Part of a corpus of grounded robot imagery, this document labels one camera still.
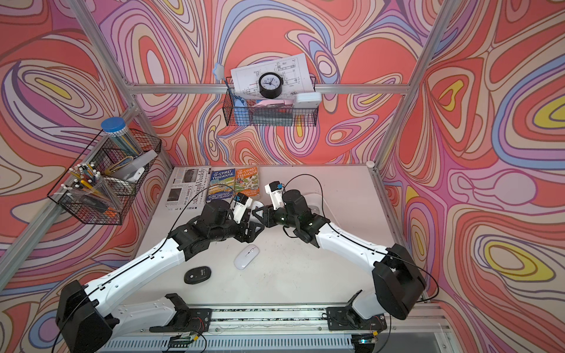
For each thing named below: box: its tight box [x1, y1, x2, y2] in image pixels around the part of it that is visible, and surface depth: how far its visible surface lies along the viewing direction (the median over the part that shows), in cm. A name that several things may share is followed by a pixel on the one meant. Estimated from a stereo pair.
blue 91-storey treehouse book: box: [207, 168, 236, 202], surface depth 112 cm
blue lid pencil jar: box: [100, 116, 143, 158], surface depth 74 cm
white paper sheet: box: [230, 52, 315, 99], surface depth 84 cm
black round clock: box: [258, 72, 284, 100], surface depth 80 cm
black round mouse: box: [183, 266, 212, 285], surface depth 83 cm
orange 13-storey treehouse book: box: [235, 166, 260, 198], surface depth 113 cm
